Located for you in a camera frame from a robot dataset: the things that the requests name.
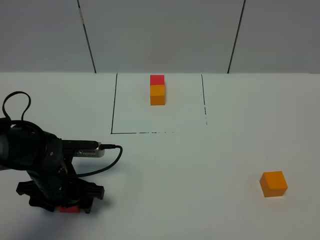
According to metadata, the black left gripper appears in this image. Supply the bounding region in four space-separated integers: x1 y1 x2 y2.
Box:
16 160 104 214

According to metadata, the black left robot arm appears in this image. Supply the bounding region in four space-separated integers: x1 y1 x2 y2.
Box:
0 124 105 214

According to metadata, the orange template block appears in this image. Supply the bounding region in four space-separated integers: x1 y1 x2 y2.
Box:
149 84 166 106

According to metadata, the red template block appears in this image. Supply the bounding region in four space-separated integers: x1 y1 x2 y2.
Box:
150 74 165 86

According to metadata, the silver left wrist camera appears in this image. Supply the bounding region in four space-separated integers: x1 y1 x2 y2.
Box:
62 140 105 158

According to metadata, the black left camera cable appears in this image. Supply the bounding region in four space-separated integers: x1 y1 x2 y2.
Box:
1 91 124 177

